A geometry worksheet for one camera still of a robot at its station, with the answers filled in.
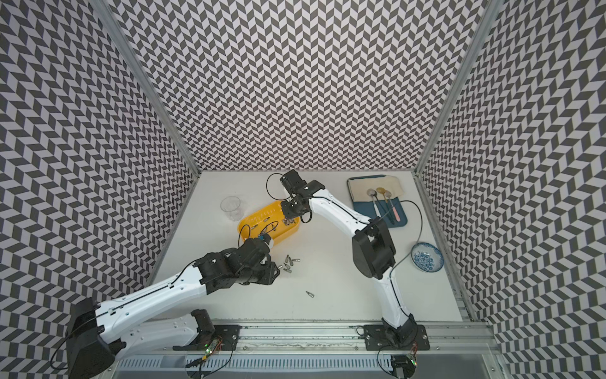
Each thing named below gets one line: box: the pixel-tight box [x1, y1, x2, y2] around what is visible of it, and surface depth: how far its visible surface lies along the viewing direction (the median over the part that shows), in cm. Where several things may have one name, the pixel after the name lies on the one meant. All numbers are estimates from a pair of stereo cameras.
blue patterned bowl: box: [410, 241, 445, 273], surface depth 90 cm
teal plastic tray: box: [346, 174, 408, 229], surface depth 107 cm
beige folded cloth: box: [347, 175, 406, 203], surface depth 113 cm
